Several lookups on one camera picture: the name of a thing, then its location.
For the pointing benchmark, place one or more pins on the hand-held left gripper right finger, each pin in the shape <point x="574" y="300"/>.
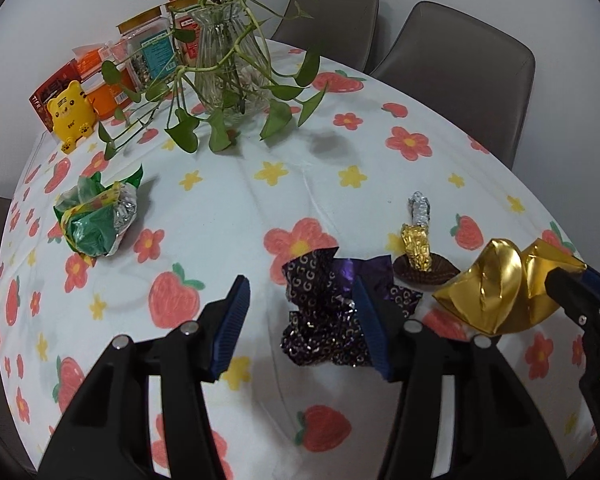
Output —
<point x="375" y="330"/>

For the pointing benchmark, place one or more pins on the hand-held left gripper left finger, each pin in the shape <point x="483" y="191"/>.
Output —
<point x="230" y="327"/>

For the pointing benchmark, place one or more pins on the dark purple patterned wrapper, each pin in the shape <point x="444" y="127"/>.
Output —
<point x="325" y="310"/>

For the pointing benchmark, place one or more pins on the gold foil wrapper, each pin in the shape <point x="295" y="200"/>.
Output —
<point x="500" y="290"/>

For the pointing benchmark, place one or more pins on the brown paper candy cup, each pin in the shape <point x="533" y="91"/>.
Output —
<point x="437" y="274"/>

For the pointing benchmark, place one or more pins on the crumpled gold foil stick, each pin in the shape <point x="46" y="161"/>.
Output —
<point x="417" y="247"/>

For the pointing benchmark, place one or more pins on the crumpled silver foil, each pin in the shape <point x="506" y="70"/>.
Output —
<point x="419" y="210"/>

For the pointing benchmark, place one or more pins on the floral strawberry tablecloth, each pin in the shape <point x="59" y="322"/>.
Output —
<point x="260" y="200"/>

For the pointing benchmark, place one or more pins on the green snack packet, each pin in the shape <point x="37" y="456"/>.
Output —
<point x="92" y="220"/>

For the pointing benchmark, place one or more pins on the green vine plant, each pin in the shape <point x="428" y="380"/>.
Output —
<point x="285" y="95"/>

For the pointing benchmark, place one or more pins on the glass vase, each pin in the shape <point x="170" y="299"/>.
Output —
<point x="230" y="65"/>

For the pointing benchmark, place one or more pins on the orange round container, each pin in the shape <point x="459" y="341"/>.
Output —
<point x="107" y="94"/>

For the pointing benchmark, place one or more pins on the yellow tiger toy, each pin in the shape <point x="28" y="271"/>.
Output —
<point x="72" y="115"/>

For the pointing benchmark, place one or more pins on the blue label jar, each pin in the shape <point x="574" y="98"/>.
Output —
<point x="155" y="52"/>

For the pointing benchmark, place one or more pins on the red label jar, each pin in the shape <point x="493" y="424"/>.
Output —
<point x="186" y="35"/>

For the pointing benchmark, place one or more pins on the red box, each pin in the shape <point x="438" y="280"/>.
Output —
<point x="42" y="95"/>

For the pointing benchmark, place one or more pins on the orange box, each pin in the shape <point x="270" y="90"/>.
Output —
<point x="89" y="60"/>

